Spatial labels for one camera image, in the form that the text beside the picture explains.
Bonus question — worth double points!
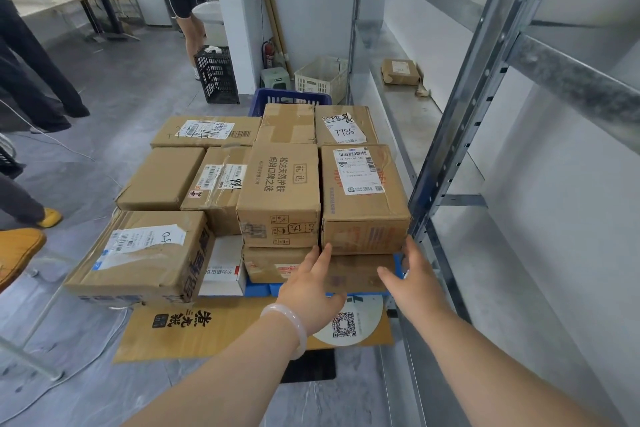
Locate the person's right hand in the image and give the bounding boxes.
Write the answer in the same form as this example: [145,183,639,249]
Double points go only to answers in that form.
[377,235,457,328]

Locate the person's left hand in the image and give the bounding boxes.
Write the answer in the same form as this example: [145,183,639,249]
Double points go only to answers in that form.
[275,243,347,338]

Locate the large brown box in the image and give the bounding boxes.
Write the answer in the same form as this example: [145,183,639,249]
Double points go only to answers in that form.
[242,245,321,285]
[319,254,396,294]

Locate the cardboard box with white label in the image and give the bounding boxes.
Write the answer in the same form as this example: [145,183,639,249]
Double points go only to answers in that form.
[319,143,412,256]

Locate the box with Chinese print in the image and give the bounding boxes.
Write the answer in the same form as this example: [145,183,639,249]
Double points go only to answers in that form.
[235,142,322,249]

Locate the white router box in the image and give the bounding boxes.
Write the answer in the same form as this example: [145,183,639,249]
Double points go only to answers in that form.
[198,235,247,298]

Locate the taped box two labels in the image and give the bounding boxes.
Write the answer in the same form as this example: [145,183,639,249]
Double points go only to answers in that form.
[179,145,251,236]

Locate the box with torn label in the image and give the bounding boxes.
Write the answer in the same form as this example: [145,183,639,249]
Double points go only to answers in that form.
[63,210,216,305]

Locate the plain small cardboard box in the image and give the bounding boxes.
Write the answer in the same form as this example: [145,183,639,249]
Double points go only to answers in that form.
[115,146,206,212]

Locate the box with scribbled label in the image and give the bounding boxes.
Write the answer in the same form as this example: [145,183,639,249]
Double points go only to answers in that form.
[149,115,263,149]

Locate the metal shelving rack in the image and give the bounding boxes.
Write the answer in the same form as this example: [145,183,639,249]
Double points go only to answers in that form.
[347,0,640,427]

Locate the person's right forearm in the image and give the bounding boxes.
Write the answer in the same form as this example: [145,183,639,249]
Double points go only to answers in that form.
[422,309,611,427]

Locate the person's left forearm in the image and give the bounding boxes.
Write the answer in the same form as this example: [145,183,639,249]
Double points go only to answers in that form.
[122,321,301,427]

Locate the yellow printed cardboard box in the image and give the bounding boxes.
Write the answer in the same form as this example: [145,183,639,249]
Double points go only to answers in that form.
[113,291,395,364]

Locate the dark blue plastic crate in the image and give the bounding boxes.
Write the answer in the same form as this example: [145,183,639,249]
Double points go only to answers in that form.
[248,87,333,117]

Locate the cream plastic basket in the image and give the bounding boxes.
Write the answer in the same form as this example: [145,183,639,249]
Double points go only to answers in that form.
[293,56,349,103]

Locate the green plastic stool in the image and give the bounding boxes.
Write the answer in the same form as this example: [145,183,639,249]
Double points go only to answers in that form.
[259,67,293,91]

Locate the black plastic crate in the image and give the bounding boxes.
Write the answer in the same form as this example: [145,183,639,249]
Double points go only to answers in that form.
[0,133,26,180]
[193,45,241,105]

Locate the yellow shoe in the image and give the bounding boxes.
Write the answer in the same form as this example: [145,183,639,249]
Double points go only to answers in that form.
[37,207,63,229]

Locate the white round chair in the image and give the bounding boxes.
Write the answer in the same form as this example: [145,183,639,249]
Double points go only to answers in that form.
[192,1,226,45]

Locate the translucent white bracelet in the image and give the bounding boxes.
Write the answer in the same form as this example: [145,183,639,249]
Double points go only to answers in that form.
[259,303,309,362]

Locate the black pedestal stand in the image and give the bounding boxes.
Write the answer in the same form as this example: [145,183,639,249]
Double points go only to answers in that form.
[279,349,337,384]

